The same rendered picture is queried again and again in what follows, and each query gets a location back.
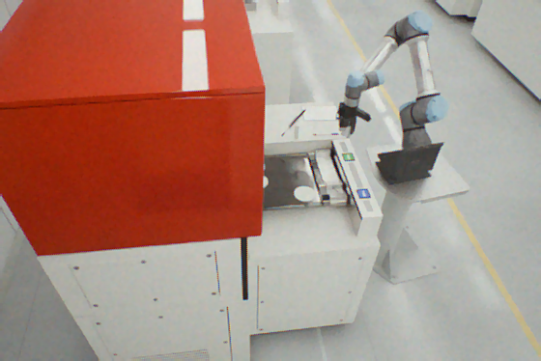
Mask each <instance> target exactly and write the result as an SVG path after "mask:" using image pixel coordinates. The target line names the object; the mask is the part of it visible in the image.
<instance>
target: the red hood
mask: <svg viewBox="0 0 541 361"><path fill-rule="evenodd" d="M265 100H266V87H265V83H264V79H263V75H262V72H261V68H260V61H259V57H258V53H257V49H256V45H255V42H254V38H253V34H252V30H251V26H250V23H249V19H248V15H247V11H246V7H245V4H244V1H243V0H23V1H22V2H21V4H19V6H18V7H17V8H16V10H15V11H14V13H13V14H12V16H11V17H10V19H9V20H8V22H7V23H6V25H5V26H4V28H3V29H2V30H1V32H0V195H1V196H2V197H3V199H4V202H5V204H6V205H7V207H8V209H9V210H10V212H11V214H12V215H13V217H14V218H15V220H16V221H17V223H18V225H19V228H20V230H21V231H22V232H23V234H24V235H25V237H26V238H27V239H28V241H29V242H30V244H31V246H32V247H33V249H34V251H35V252H36V254H37V257H41V256H52V255H61V254H70V253H81V252H91V251H100V250H110V249H121V248H140V247H151V246H160V245H171V244H180V243H191V242H201V241H211V240H221V239H231V238H241V237H252V236H260V235H261V233H262V218H263V213H262V211H263V178H264V140H265Z"/></svg>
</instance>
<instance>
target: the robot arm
mask: <svg viewBox="0 0 541 361"><path fill-rule="evenodd" d="M432 27H433V20H432V18H431V16H430V15H429V14H427V13H426V12H425V11H422V10H416V11H414V12H412V13H410V14H409V15H407V16H405V17H404V18H400V19H399V20H397V21H396V22H395V23H394V24H393V25H392V26H391V28H390V29H389V30H388V31H387V32H386V34H384V36H383V37H382V38H381V41H380V45H379V47H378V48H377V49H376V50H375V52H373V53H372V55H371V56H370V57H369V58H368V60H367V61H366V62H365V63H364V65H363V66H362V67H361V70H360V71H350V72H349V74H348V77H347V80H346V84H345V87H344V90H345V94H344V97H343V101H341V102H340V105H339V111H337V114H338V115H339V118H337V114H336V119H338V120H339V126H340V127H339V131H342V132H341V135H342V136H346V139H349V138H350V137H351V136H352V135H353V134H354V132H355V129H356V117H359V118H361V119H363V120H365V121H366V122H369V121H371V120H372V119H371V117H370V115H369V114H368V113H366V112H365V111H363V110H362V109H360V108H358V106H359V103H360V98H361V95H362V93H363V92H365V91H368V90H370V89H372V88H375V87H379V86H381V85H383V84H384V73H383V72H382V71H381V70H380V68H381V67H382V66H383V63H384V62H385V60H386V59H387V58H388V56H389V55H391V53H392V52H395V51H396V50H397V49H398V48H399V47H400V46H401V45H402V44H403V43H404V44H406V45H408V46H409V48H410V53H411V58H412V63H413V72H414V78H415V82H416V88H417V92H418V95H417V97H416V98H415V100H410V101H408V102H405V103H403V104H401V105H400V106H399V116H400V122H401V127H402V131H403V138H402V145H401V148H404V149H405V148H416V147H421V146H427V145H431V144H432V143H431V139H430V136H429V134H428V132H427V130H426V125H427V124H430V123H435V122H437V121H440V120H442V119H444V118H445V116H446V113H447V109H448V105H447V101H446V99H445V97H442V96H441V92H439V91H438V90H437V89H436V83H435V79H434V74H433V69H432V63H431V59H430V54H429V48H428V43H427V41H428V40H429V39H430V35H429V31H430V30H431V29H432Z"/></svg>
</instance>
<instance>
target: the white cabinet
mask: <svg viewBox="0 0 541 361"><path fill-rule="evenodd" d="M379 248H380V247H372V248H363V249H354V250H343V251H331V252H315V253H306V254H296V255H287V256H277V257H267V258H259V259H249V260H248V264H249V324H250V327H249V329H250V332H249V336H251V335H259V334H267V333H274V332H283V331H291V330H299V329H307V328H314V327H323V326H332V325H338V324H344V323H349V322H354V320H355V318H356V314H357V311H358V308H359V305H360V301H361V298H362V295H363V293H364V290H365V287H366V284H367V281H368V278H369V275H370V273H371V270H372V268H373V265H374V262H375V260H376V257H377V254H378V251H379Z"/></svg>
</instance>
